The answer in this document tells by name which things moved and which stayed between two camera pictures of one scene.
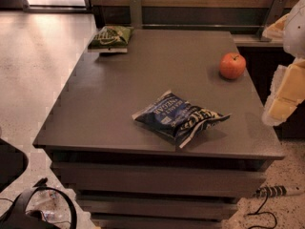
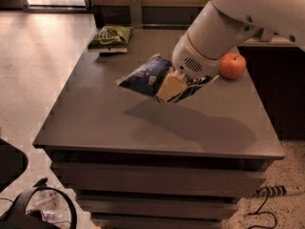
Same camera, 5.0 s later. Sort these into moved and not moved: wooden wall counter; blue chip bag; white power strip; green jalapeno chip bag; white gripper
Moved: blue chip bag; white gripper
Not moved: white power strip; green jalapeno chip bag; wooden wall counter
